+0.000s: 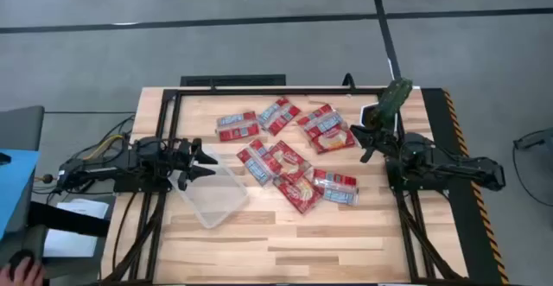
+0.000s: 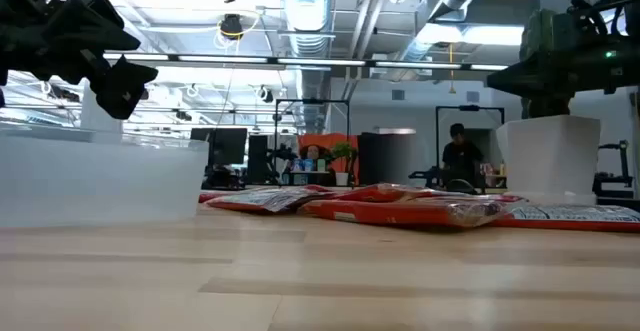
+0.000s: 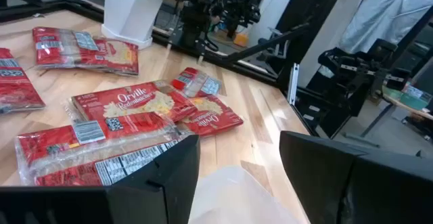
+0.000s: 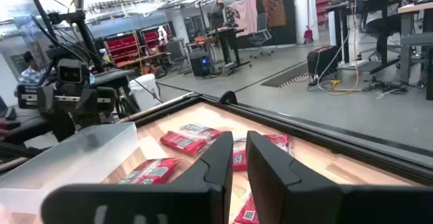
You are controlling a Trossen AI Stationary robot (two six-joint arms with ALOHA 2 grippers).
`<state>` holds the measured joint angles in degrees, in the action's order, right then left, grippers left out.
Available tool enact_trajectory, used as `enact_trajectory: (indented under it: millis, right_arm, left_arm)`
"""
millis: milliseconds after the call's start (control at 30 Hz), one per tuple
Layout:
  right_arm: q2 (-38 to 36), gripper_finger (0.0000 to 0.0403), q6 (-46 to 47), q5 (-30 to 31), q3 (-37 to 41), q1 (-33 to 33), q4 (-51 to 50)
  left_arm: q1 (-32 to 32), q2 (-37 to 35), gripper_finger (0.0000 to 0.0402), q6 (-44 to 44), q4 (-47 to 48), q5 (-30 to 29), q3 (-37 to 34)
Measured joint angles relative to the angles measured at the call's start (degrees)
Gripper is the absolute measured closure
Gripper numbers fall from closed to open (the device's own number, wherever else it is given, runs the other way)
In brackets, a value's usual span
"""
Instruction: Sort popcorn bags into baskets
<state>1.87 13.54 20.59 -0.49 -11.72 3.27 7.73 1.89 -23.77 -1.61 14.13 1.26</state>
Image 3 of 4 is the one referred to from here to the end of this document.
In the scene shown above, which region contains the black background robot rig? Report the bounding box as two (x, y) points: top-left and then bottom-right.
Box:
(174, 0), (262, 53)

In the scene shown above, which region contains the translucent plastic bin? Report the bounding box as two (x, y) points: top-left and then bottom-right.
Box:
(188, 165), (311, 224)

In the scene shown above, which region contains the white planter pot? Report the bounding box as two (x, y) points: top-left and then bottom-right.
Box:
(101, 0), (164, 51)

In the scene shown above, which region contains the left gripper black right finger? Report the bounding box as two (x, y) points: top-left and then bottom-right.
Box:
(279, 131), (433, 224)

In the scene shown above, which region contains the small red popcorn bag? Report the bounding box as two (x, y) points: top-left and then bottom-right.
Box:
(171, 66), (223, 98)

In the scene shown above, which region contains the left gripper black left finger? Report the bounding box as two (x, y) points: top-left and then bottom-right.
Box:
(0, 135), (201, 224)

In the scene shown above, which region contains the grey cloth cover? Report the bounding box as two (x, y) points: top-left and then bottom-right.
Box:
(339, 0), (433, 54)

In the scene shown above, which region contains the silver aluminium extrusion post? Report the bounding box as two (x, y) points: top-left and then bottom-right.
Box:
(286, 62), (300, 106)

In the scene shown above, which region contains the black diagonal frame strut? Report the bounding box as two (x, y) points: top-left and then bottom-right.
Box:
(222, 23), (309, 64)

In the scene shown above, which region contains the background wooden table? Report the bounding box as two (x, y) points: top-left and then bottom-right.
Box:
(381, 84), (433, 121)

